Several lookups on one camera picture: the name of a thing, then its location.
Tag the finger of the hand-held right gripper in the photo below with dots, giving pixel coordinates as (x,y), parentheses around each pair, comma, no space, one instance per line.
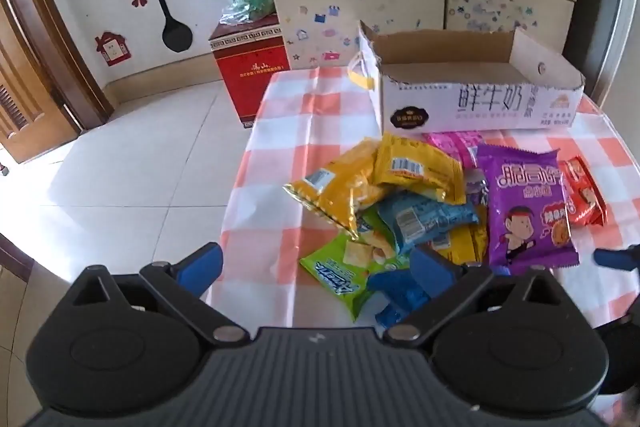
(612,258)

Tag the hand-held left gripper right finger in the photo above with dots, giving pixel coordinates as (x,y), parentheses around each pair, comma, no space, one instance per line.
(430,274)

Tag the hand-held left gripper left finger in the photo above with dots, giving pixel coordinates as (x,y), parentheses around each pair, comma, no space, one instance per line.
(202,269)

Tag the dark blue snack packet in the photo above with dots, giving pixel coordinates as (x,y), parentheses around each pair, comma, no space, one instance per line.
(395,292)

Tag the light blue snack packet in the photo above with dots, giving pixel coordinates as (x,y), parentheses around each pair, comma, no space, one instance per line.
(425,217)

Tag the red snack packet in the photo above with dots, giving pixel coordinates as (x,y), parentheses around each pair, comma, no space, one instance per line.
(582,194)

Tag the green snack packet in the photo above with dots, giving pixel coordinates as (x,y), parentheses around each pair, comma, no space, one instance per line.
(340,269)

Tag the purple snack packet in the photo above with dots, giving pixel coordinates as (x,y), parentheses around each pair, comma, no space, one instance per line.
(525,217)

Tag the silver snack packet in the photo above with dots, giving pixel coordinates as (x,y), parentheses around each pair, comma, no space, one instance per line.
(477,187)

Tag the orange-yellow snack packet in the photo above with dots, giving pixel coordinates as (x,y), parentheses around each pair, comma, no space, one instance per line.
(425,172)

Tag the pale yellow snack packet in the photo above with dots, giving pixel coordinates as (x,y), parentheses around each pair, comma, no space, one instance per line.
(345,192)

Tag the pink snack packet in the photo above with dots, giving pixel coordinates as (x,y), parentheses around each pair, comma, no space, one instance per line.
(457,144)

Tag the white printed cardboard box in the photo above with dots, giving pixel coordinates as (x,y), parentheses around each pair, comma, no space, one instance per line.
(450,107)

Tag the red white checked tablecloth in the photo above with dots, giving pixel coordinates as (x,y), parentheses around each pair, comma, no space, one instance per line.
(300,107)

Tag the red gift box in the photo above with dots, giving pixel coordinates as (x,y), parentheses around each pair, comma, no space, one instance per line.
(250,77)

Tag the brown wooden door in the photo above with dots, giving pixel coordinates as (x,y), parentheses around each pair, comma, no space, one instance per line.
(30,107)

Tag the red house wall sticker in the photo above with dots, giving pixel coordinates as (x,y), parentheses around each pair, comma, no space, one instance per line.
(111,49)

